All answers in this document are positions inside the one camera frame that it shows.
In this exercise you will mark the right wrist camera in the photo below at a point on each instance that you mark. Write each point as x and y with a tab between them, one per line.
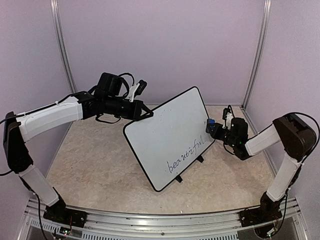
227	116

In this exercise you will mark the aluminium front rail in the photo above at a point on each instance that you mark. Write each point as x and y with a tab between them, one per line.
107	225

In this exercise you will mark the blue whiteboard eraser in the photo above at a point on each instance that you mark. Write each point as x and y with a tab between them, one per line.
210	124

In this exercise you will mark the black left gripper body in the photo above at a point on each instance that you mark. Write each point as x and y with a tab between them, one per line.
137	105

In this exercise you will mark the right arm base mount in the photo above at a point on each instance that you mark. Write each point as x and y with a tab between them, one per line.
260	213

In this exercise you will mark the aluminium frame post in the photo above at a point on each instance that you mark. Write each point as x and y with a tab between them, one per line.
57	23
258	53

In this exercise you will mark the right aluminium frame post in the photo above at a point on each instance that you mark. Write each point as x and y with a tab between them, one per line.
258	53

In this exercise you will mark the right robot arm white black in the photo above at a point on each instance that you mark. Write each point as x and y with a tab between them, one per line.
298	139

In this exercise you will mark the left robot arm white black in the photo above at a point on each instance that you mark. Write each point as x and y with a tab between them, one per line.
112	95

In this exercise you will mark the white whiteboard black frame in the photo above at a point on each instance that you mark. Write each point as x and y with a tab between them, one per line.
167	143

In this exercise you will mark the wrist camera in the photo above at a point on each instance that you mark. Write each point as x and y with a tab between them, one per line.
136	90
227	116

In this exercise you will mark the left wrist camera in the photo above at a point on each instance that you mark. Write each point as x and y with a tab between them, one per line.
136	90

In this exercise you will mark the left aluminium frame post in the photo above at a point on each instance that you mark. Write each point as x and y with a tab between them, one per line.
57	23

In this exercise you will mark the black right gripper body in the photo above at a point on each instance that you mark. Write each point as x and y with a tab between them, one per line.
216	134

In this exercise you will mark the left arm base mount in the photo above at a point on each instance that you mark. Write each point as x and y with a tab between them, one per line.
67	216

